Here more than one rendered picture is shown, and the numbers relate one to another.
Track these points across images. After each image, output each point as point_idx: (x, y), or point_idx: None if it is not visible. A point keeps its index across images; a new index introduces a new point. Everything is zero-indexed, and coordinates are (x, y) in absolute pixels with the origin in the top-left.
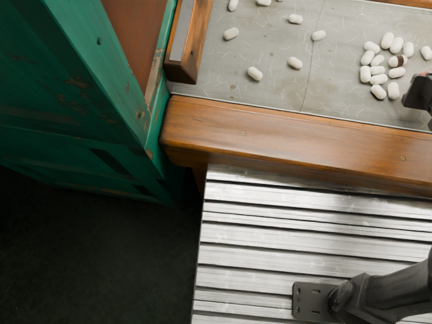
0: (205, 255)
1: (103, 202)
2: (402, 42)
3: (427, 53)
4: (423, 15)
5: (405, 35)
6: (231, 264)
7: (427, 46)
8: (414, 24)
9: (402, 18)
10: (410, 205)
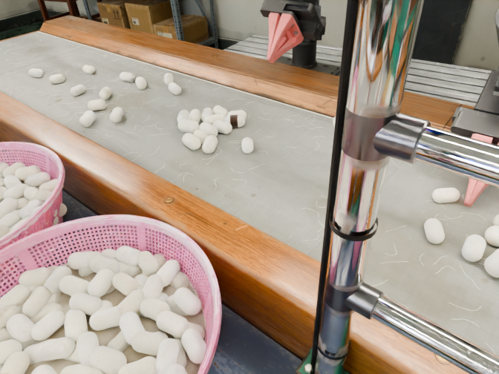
0: None
1: None
2: (496, 254)
3: (439, 223)
4: (400, 302)
5: (461, 280)
6: None
7: (436, 232)
8: (431, 293)
9: (459, 317)
10: None
